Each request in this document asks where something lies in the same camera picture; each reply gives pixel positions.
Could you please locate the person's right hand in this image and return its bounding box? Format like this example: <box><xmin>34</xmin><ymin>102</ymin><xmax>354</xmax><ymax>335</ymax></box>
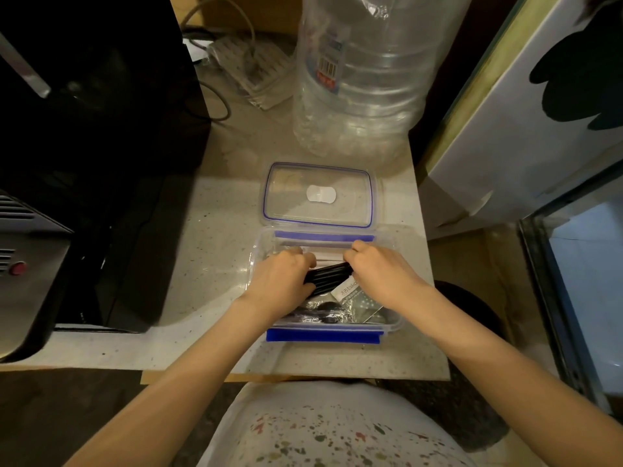
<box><xmin>343</xmin><ymin>239</ymin><xmax>434</xmax><ymax>312</ymax></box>

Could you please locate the person's left hand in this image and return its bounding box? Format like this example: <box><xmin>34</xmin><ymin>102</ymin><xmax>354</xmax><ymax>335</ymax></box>
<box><xmin>238</xmin><ymin>246</ymin><xmax>317</xmax><ymax>319</ymax></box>

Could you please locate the grey dotted packet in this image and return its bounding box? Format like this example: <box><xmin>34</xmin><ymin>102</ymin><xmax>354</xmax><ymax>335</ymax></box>
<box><xmin>330</xmin><ymin>279</ymin><xmax>388</xmax><ymax>324</ymax></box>

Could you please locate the bundle of black sticks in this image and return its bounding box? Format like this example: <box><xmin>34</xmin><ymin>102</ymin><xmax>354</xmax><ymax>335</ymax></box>
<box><xmin>302</xmin><ymin>261</ymin><xmax>355</xmax><ymax>297</ymax></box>

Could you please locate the clear plastic container with blue clips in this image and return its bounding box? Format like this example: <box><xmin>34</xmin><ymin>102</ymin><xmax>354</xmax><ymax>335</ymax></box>
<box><xmin>245</xmin><ymin>226</ymin><xmax>406</xmax><ymax>345</ymax></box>

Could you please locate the clear plastic lid blue rim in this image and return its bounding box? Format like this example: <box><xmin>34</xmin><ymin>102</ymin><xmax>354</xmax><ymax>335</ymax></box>
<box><xmin>260</xmin><ymin>162</ymin><xmax>383</xmax><ymax>230</ymax></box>

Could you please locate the white cabinet with black print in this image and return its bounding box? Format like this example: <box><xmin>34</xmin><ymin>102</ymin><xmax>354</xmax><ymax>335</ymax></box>
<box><xmin>417</xmin><ymin>0</ymin><xmax>623</xmax><ymax>241</ymax></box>

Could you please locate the person's right forearm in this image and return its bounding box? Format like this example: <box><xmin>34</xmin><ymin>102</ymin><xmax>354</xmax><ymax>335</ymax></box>
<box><xmin>397</xmin><ymin>286</ymin><xmax>623</xmax><ymax>467</ymax></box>

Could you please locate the person's left forearm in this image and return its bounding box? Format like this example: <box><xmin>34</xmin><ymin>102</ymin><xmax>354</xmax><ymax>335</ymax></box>
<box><xmin>63</xmin><ymin>296</ymin><xmax>293</xmax><ymax>467</ymax></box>

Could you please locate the dark framed glass tank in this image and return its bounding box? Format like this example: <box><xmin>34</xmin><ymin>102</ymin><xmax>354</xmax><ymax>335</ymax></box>
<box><xmin>518</xmin><ymin>160</ymin><xmax>623</xmax><ymax>424</ymax></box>

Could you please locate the white speckled garment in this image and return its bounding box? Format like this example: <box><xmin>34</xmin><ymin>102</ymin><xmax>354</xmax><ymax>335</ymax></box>
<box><xmin>197</xmin><ymin>381</ymin><xmax>480</xmax><ymax>467</ymax></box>

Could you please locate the large clear water bottle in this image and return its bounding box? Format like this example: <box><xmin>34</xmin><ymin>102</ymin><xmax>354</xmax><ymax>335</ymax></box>
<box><xmin>291</xmin><ymin>0</ymin><xmax>474</xmax><ymax>163</ymax></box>

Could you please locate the black glossy appliance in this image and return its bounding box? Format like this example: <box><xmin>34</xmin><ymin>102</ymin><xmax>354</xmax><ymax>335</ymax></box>
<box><xmin>0</xmin><ymin>0</ymin><xmax>211</xmax><ymax>334</ymax></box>

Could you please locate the white power strip with cable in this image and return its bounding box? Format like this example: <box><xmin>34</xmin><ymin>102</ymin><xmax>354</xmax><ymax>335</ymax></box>
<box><xmin>206</xmin><ymin>34</ymin><xmax>295</xmax><ymax>112</ymax></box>

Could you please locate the silver vented appliance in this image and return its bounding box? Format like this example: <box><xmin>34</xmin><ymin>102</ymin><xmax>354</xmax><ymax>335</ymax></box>
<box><xmin>0</xmin><ymin>189</ymin><xmax>74</xmax><ymax>363</ymax></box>

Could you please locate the white paper slip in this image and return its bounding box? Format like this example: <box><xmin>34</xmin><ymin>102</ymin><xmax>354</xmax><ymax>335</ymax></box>
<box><xmin>184</xmin><ymin>38</ymin><xmax>210</xmax><ymax>64</ymax></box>

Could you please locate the black cable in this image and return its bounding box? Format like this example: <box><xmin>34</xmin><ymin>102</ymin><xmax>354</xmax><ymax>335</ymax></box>
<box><xmin>184</xmin><ymin>29</ymin><xmax>231</xmax><ymax>122</ymax></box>

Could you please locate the beige cable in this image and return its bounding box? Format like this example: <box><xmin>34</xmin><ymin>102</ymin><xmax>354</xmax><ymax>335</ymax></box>
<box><xmin>180</xmin><ymin>0</ymin><xmax>256</xmax><ymax>59</ymax></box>

